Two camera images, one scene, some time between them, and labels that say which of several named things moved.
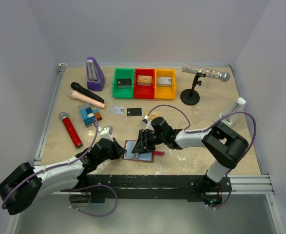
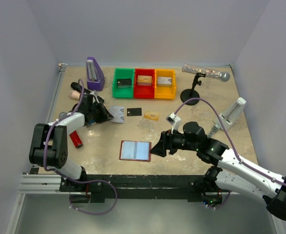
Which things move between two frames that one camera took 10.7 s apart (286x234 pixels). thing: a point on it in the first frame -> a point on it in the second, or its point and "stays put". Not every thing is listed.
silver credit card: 129,145 -> 118,117
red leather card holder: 143,157 stays put
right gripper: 143,144 -> 160,148
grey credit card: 133,112 stays put
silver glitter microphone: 221,75 stays put
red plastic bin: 144,91 stays put
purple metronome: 95,77 stays put
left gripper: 120,150 -> 105,115
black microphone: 76,87 stays put
